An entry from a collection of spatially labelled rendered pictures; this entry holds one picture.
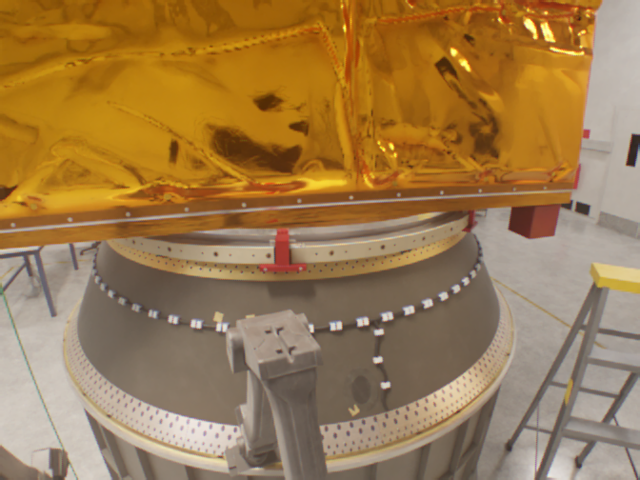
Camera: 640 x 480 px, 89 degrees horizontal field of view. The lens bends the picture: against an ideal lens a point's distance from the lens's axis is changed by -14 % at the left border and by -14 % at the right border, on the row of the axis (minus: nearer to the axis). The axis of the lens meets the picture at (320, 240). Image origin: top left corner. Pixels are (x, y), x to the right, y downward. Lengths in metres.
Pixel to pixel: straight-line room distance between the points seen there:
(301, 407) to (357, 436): 0.71
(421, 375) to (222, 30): 1.11
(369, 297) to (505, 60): 0.83
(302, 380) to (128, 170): 0.71
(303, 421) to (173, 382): 0.79
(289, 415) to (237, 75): 0.77
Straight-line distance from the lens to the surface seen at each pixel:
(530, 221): 1.61
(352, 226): 1.07
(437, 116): 1.16
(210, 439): 1.18
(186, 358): 1.18
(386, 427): 1.19
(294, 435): 0.47
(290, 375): 0.44
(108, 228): 1.09
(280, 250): 1.00
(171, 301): 1.20
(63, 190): 1.06
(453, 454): 1.60
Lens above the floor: 2.07
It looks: 20 degrees down
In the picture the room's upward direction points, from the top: straight up
